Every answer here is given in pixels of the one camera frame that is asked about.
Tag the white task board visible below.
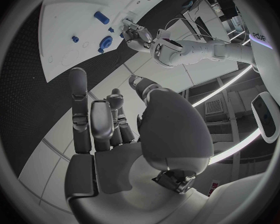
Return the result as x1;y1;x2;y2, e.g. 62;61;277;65
38;0;170;83

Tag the desk with monitors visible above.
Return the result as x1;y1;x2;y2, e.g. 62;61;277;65
180;0;232;42

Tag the blue cylinder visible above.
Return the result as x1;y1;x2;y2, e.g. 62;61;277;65
93;11;111;25

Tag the white cable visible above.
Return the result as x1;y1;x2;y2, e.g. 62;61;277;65
176;33;226;42
163;17;217;40

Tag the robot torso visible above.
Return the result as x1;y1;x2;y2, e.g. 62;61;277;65
233;0;280;98

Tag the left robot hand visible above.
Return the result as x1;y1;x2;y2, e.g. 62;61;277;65
121;18;155;54

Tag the blue gear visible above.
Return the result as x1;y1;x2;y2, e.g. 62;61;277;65
99;35;114;50

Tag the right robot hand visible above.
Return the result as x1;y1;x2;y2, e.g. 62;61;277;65
64;67;216;224

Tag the white oval camera housing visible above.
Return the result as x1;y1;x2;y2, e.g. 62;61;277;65
250;91;280;144

